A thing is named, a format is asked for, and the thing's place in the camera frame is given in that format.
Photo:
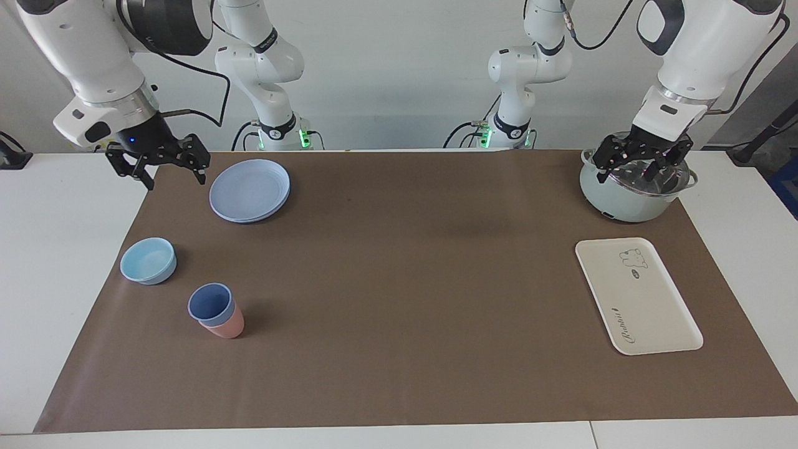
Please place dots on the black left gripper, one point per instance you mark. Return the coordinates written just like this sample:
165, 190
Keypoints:
654, 148

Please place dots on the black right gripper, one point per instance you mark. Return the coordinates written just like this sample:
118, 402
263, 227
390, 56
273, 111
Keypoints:
153, 143

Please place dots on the blue plastic cup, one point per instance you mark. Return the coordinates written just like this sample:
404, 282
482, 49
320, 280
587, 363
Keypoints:
211, 304

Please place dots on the pink plastic cup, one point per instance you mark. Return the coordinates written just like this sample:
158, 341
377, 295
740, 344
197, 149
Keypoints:
227, 327

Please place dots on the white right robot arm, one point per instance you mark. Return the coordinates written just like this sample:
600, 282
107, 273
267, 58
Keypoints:
93, 56

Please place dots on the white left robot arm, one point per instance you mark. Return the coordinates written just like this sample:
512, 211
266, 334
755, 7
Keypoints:
704, 43

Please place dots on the white rabbit print tray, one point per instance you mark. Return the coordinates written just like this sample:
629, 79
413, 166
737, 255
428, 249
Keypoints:
639, 299

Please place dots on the pale green cooking pot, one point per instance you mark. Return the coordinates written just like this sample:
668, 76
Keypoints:
623, 204

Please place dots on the blue round plate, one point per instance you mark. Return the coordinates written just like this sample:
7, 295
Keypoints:
249, 188
252, 221

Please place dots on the light blue bowl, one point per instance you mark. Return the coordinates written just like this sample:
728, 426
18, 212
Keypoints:
148, 260

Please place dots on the black stand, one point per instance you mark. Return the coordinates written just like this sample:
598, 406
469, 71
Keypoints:
757, 140

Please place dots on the blue crate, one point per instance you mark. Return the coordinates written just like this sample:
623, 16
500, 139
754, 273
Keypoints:
787, 193

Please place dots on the brown table mat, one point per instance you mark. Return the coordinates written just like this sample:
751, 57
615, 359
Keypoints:
405, 299

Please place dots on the black clamp mount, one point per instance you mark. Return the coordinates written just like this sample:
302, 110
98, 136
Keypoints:
14, 156

